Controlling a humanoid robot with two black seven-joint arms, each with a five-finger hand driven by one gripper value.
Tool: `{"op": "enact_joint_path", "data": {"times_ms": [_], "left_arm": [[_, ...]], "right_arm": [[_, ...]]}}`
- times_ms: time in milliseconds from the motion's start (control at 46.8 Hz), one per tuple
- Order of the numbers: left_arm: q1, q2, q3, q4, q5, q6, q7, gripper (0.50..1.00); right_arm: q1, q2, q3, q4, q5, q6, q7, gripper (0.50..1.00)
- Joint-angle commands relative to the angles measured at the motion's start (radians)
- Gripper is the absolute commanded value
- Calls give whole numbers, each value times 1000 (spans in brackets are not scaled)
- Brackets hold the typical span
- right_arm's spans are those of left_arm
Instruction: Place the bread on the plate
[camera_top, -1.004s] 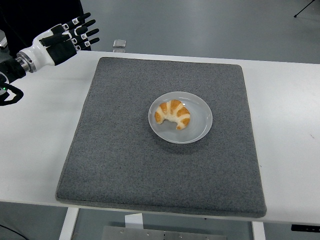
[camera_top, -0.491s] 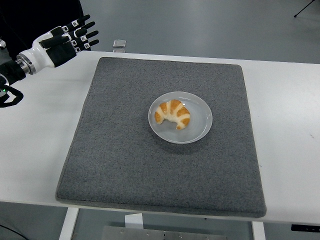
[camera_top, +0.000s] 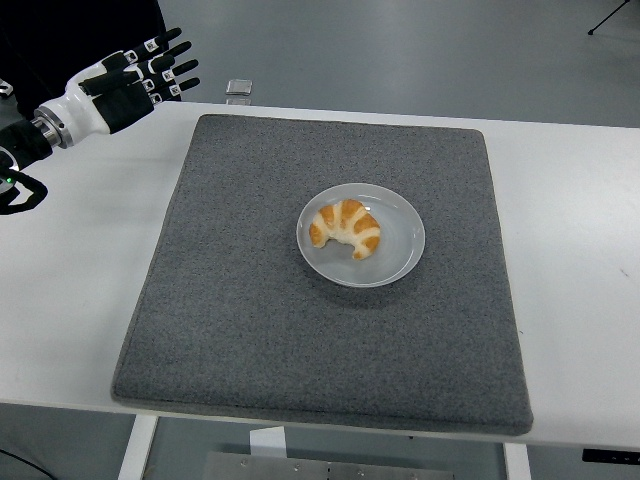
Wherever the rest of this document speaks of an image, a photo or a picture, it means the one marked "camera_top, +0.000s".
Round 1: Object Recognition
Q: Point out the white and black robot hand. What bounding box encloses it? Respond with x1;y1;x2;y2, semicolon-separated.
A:
48;27;202;146

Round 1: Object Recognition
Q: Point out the golden croissant bread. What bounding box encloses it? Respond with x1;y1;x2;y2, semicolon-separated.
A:
308;198;383;261

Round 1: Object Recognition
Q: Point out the pale grey round plate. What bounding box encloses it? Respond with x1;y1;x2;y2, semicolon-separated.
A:
296;182;427;289

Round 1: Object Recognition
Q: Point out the grey metal plate with screws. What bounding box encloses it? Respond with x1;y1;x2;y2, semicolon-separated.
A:
202;451;456;480

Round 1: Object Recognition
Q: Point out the person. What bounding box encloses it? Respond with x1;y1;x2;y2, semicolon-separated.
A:
0;0;169;121

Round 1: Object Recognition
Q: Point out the grey felt mat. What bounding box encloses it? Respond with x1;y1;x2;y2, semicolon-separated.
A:
109;113;535;437

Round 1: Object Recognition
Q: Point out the white table leg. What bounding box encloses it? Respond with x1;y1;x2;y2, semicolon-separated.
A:
502;442;532;480
117;413;160;480

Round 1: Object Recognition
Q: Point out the black tripod stand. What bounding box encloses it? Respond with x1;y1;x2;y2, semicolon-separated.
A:
587;0;632;36

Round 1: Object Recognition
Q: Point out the black table control panel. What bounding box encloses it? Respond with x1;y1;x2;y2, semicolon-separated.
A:
582;448;640;464

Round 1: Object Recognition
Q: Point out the black floor cable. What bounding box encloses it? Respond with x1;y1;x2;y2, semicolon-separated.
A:
0;447;46;474

